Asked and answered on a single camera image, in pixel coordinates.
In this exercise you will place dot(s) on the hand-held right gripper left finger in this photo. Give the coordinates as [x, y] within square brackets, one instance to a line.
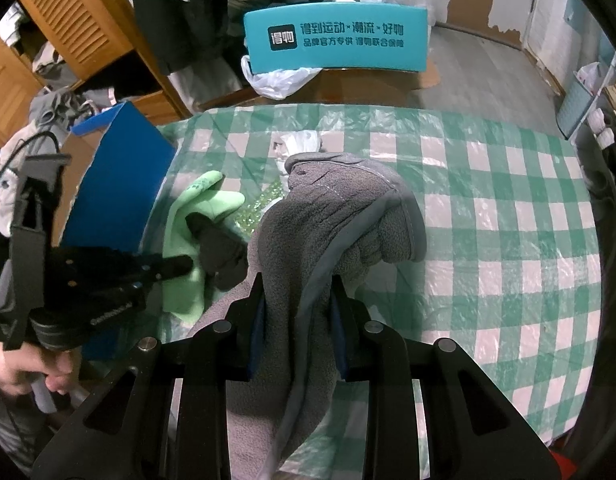
[254, 332]

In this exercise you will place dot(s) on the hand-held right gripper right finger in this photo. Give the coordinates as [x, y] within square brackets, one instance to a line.
[339, 340]

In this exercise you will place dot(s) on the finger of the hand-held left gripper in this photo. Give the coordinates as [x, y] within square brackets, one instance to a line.
[172, 266]

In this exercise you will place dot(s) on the light green glove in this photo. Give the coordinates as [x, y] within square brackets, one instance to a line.
[180, 220]

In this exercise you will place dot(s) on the blue cardboard box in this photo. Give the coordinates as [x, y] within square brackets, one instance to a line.
[122, 185]

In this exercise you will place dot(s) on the grey fleece glove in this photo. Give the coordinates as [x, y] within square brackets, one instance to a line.
[298, 240]

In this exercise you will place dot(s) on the person's left hand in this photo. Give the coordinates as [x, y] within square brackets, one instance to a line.
[17, 370]

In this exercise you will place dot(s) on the green bubble wrap sheet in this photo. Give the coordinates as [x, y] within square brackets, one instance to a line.
[248, 220]

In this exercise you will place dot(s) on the crumpled clear plastic bag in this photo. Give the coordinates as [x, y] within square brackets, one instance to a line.
[300, 141]

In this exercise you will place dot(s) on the pile of grey clothes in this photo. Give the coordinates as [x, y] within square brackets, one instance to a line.
[57, 100]

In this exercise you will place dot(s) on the white plastic bag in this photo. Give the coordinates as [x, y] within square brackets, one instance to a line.
[273, 82]

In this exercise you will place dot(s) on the teal printed cardboard box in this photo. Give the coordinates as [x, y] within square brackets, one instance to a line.
[260, 62]

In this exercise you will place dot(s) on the brown wooden bench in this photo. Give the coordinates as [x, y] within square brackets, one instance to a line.
[348, 87]

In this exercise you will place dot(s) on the dark hanging jacket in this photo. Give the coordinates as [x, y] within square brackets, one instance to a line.
[187, 15]

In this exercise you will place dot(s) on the wooden louvered cabinet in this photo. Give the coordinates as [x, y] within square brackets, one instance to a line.
[72, 25]

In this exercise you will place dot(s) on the flat cardboard piece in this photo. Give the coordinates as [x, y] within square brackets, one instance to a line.
[423, 80]

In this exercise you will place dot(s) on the pair of black shoes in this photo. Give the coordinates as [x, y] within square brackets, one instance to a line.
[600, 177]

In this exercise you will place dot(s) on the light blue bin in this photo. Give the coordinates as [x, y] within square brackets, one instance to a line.
[573, 105]

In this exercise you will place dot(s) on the pair of white shoes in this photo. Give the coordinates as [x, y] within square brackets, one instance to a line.
[602, 127]

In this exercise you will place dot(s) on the white shoe rack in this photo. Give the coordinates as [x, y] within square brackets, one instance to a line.
[615, 125]

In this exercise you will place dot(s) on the small white bag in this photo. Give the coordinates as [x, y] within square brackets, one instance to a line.
[589, 76]

